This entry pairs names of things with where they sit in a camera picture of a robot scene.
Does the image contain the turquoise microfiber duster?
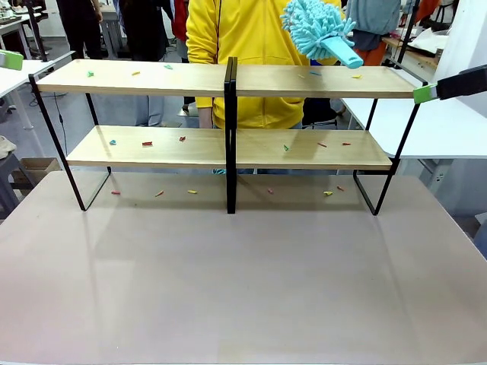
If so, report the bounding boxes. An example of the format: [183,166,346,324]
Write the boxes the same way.
[280,0,365,70]

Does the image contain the white desk with clutter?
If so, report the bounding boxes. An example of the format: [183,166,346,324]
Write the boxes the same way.
[0,5,43,60]

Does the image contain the black stand pole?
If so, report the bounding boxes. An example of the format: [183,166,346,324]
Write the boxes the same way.
[393,0,421,70]
[27,0,49,62]

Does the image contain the large white table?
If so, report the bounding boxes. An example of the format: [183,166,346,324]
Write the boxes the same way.
[339,87,487,191]

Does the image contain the wooden table with papers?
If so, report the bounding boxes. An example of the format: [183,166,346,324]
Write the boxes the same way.
[381,25,450,71]

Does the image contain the bystander in black clothes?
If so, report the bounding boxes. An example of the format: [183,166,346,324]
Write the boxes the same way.
[56,0,104,60]

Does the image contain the beige cloth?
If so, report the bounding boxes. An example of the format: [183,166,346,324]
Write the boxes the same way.
[0,135,18,160]

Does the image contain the bystander grey top orange trousers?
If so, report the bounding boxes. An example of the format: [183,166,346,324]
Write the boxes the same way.
[344,0,403,66]

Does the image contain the grey cabinet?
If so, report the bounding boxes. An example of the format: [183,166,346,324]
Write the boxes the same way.
[99,5,127,58]

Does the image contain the cardboard box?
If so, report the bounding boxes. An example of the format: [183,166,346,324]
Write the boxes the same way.
[10,157,62,197]

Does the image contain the grey stool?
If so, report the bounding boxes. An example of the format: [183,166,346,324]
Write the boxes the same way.
[0,153,22,221]

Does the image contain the bystander in dark coat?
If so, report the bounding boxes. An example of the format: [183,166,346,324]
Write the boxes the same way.
[117,0,171,62]

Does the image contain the black office chair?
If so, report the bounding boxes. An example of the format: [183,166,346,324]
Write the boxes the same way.
[301,97,345,130]

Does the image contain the bystander in red jacket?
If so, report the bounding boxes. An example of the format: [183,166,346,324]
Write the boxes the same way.
[170,0,190,43]

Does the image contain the person in yellow hoodie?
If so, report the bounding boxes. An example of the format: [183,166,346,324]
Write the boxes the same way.
[185,0,345,130]

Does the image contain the black hanging cable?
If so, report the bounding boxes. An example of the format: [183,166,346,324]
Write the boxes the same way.
[54,90,70,154]

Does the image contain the wood shelf unit black frame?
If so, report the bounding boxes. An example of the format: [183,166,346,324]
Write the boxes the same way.
[228,56,430,217]
[28,56,234,214]

